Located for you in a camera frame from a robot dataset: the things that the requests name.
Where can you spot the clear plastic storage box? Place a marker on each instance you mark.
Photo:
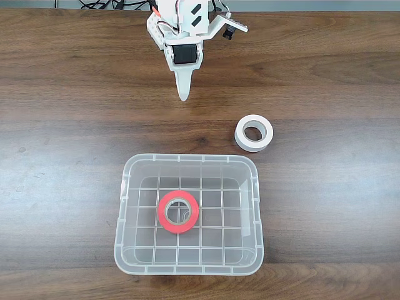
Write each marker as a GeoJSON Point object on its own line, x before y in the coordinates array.
{"type": "Point", "coordinates": [187, 250]}

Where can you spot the small orange clip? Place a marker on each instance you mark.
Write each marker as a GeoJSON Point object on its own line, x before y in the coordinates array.
{"type": "Point", "coordinates": [155, 13]}

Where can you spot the gripper camera circuit board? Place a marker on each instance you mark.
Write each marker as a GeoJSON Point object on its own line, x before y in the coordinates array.
{"type": "Point", "coordinates": [229, 30]}

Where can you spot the white tape roll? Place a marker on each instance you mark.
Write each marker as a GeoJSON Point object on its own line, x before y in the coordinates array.
{"type": "Point", "coordinates": [240, 137]}

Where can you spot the red tape roll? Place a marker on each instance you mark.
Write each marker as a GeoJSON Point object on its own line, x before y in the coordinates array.
{"type": "Point", "coordinates": [162, 215]}

